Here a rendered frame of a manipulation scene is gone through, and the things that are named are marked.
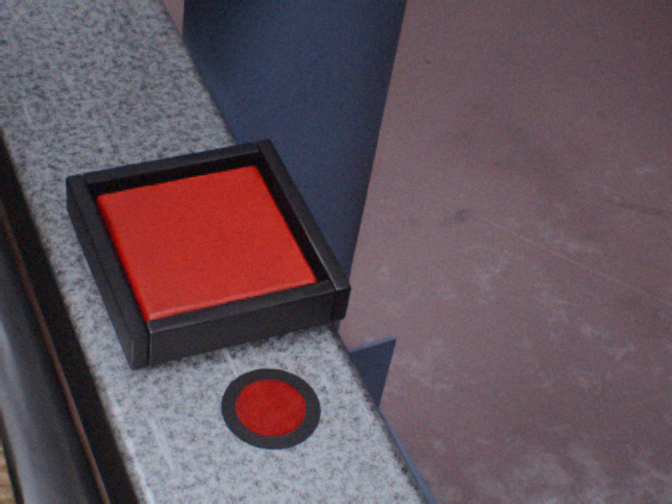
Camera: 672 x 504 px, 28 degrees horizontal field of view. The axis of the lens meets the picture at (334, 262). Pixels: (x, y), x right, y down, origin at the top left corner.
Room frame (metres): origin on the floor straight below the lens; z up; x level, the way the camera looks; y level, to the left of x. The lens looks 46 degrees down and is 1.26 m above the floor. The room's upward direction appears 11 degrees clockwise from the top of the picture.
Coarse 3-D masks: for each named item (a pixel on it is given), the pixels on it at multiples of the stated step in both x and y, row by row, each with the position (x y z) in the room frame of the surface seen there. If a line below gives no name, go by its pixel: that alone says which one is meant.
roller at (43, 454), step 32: (0, 224) 0.32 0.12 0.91; (0, 256) 0.30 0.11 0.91; (0, 288) 0.29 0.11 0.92; (0, 320) 0.27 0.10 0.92; (32, 320) 0.28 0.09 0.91; (0, 352) 0.26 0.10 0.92; (32, 352) 0.26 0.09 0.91; (0, 384) 0.25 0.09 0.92; (32, 384) 0.25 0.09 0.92; (0, 416) 0.23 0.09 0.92; (32, 416) 0.24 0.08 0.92; (64, 416) 0.25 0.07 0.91; (32, 448) 0.23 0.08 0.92; (64, 448) 0.23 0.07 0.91; (32, 480) 0.21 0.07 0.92; (64, 480) 0.22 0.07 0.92
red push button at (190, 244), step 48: (144, 192) 0.33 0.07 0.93; (192, 192) 0.34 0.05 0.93; (240, 192) 0.34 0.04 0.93; (144, 240) 0.31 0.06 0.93; (192, 240) 0.31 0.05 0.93; (240, 240) 0.32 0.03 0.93; (288, 240) 0.32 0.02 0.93; (144, 288) 0.29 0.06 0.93; (192, 288) 0.29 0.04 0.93; (240, 288) 0.30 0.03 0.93
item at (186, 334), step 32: (160, 160) 0.35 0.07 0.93; (192, 160) 0.35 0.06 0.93; (224, 160) 0.35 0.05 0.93; (256, 160) 0.36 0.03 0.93; (96, 192) 0.33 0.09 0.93; (288, 192) 0.34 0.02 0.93; (96, 224) 0.31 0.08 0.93; (288, 224) 0.33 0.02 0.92; (96, 256) 0.30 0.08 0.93; (320, 256) 0.31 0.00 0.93; (128, 288) 0.28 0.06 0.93; (288, 288) 0.30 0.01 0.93; (320, 288) 0.30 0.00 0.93; (128, 320) 0.27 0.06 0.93; (160, 320) 0.27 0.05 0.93; (192, 320) 0.28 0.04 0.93; (224, 320) 0.28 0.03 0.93; (256, 320) 0.29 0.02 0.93; (288, 320) 0.29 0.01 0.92; (320, 320) 0.30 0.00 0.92; (128, 352) 0.27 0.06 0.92; (160, 352) 0.27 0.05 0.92; (192, 352) 0.27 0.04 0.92
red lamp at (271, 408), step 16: (256, 384) 0.27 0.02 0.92; (272, 384) 0.27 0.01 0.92; (288, 384) 0.27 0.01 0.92; (240, 400) 0.26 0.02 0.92; (256, 400) 0.26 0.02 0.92; (272, 400) 0.26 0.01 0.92; (288, 400) 0.26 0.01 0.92; (240, 416) 0.25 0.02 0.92; (256, 416) 0.26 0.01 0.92; (272, 416) 0.26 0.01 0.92; (288, 416) 0.26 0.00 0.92; (304, 416) 0.26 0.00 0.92; (256, 432) 0.25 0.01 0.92; (272, 432) 0.25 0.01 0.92; (288, 432) 0.25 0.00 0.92
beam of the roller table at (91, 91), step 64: (0, 0) 0.44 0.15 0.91; (64, 0) 0.45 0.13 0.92; (128, 0) 0.45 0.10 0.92; (0, 64) 0.40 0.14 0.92; (64, 64) 0.41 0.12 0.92; (128, 64) 0.41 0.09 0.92; (192, 64) 0.42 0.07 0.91; (0, 128) 0.37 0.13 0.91; (64, 128) 0.37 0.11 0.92; (128, 128) 0.38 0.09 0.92; (192, 128) 0.38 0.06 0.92; (0, 192) 0.37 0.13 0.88; (64, 192) 0.34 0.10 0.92; (64, 256) 0.31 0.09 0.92; (64, 320) 0.29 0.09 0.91; (128, 384) 0.26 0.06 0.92; (192, 384) 0.26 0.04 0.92; (320, 384) 0.27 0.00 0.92; (128, 448) 0.24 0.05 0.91; (192, 448) 0.24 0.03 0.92; (256, 448) 0.24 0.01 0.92; (320, 448) 0.25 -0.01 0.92; (384, 448) 0.25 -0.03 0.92
